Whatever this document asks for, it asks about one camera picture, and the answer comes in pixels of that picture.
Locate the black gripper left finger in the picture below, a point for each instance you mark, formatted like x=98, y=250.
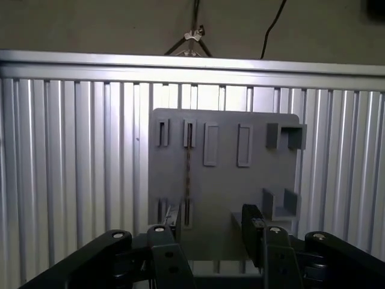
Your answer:
x=168, y=259

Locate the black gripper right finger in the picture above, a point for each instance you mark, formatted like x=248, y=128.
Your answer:
x=276, y=259

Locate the grey plastic parts rack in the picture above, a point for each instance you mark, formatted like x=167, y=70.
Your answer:
x=222, y=180

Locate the black tripod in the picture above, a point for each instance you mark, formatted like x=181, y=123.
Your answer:
x=192, y=36

